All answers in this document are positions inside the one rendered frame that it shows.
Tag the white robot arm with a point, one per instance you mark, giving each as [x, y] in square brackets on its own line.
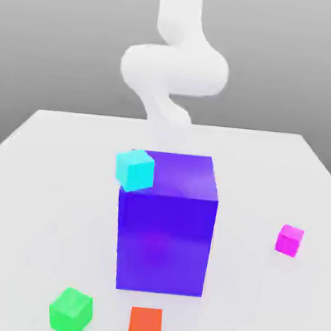
[174, 69]

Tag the small cyan cube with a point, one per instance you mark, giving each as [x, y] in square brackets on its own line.
[135, 171]

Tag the small magenta cube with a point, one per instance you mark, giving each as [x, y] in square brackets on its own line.
[288, 241]

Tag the small orange cube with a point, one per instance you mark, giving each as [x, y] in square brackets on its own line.
[144, 327]

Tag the small green cube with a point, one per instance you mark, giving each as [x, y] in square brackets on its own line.
[70, 313]

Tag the large blue box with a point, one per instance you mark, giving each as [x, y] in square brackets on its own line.
[164, 239]

